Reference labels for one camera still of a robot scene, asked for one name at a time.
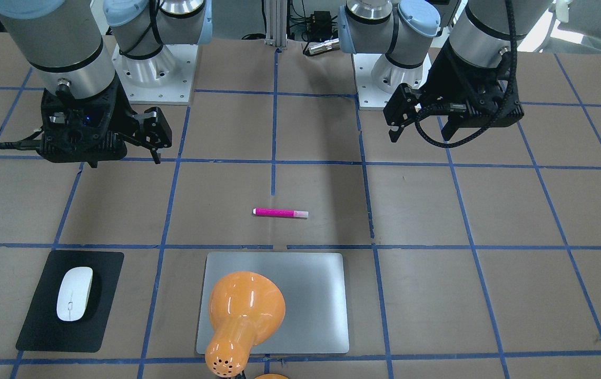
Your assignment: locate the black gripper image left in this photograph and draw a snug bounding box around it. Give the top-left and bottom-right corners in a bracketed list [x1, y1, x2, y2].
[40, 75, 172, 168]

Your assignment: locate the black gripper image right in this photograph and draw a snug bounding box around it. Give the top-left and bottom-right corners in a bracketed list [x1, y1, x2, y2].
[383, 42, 524, 143]

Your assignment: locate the pink pen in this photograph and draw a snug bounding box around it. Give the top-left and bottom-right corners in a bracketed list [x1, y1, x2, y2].
[252, 208, 309, 219]

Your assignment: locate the white computer mouse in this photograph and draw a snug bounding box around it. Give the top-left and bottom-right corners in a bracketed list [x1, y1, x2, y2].
[55, 266, 94, 322]

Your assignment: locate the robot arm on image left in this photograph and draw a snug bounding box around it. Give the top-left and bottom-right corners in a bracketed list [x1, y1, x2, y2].
[0, 1, 213, 168]

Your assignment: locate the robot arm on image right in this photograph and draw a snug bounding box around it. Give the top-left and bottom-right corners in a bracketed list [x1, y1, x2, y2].
[337, 1, 550, 148]

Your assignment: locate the silver notebook laptop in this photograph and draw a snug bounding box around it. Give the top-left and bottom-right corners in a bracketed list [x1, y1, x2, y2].
[196, 251, 349, 355]

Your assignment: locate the black mousepad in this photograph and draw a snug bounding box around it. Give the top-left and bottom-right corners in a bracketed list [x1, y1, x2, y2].
[15, 250, 124, 353]

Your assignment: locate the silver metal cylinder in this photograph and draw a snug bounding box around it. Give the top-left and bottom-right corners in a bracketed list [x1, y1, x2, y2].
[304, 38, 340, 57]

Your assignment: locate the black power adapter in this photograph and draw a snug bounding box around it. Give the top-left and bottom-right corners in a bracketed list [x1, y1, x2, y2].
[310, 11, 331, 25]

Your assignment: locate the orange desk lamp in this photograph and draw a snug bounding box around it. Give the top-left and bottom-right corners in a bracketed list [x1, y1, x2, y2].
[205, 271, 286, 378]

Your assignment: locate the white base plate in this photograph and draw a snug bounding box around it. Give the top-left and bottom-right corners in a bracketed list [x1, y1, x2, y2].
[112, 45, 199, 105]
[352, 54, 432, 111]

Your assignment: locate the aluminium frame post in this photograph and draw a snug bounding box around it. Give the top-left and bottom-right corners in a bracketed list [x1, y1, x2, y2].
[263, 0, 288, 50]

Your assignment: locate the black braided cable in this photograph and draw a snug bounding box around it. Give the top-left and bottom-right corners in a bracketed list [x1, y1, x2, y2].
[415, 0, 519, 148]

